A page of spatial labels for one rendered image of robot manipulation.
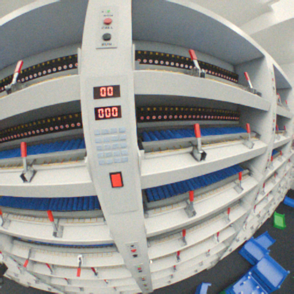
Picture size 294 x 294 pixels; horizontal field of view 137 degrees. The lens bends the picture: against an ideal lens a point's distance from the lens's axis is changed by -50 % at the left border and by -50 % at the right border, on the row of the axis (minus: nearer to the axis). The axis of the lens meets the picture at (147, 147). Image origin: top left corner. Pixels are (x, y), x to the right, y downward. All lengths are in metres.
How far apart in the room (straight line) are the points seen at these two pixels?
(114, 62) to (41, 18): 0.30
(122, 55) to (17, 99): 0.23
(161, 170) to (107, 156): 0.12
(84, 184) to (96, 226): 0.19
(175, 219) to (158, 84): 0.38
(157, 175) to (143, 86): 0.18
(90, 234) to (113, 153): 0.28
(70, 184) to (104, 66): 0.23
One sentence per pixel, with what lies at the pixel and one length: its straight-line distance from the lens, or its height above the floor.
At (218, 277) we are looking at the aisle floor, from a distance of 1.63.
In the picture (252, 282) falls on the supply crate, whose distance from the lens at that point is 1.38.
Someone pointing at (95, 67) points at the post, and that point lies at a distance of 0.23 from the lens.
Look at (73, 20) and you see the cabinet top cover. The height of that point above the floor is 1.80.
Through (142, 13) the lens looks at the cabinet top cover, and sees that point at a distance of 0.42.
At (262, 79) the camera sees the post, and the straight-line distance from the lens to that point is 0.71.
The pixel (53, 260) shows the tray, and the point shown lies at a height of 0.97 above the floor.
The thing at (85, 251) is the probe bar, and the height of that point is 1.01.
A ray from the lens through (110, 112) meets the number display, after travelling 0.20.
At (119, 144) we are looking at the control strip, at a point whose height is 1.44.
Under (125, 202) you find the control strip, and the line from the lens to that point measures 0.26.
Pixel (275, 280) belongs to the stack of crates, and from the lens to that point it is 1.52.
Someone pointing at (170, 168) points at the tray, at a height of 1.37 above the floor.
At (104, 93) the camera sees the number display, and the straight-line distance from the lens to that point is 0.21.
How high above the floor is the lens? 1.48
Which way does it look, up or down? 14 degrees down
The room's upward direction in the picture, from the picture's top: 3 degrees counter-clockwise
